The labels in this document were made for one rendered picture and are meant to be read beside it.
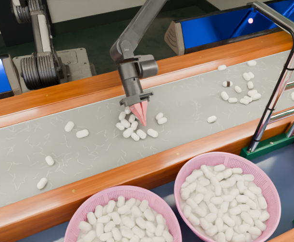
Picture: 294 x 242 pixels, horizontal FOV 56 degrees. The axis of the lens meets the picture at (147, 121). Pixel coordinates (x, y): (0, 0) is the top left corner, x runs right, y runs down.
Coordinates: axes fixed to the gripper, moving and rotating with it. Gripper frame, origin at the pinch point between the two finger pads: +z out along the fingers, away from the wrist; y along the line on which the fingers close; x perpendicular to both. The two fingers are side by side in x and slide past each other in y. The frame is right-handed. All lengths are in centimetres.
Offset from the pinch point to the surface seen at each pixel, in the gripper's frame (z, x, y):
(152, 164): 11.9, -10.2, -4.3
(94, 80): -20.8, 16.4, -8.4
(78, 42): -96, 175, 14
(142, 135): 3.5, -2.4, -2.2
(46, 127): -8.5, 9.9, -28.8
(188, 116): 2.1, 0.7, 15.9
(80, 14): -124, 178, 25
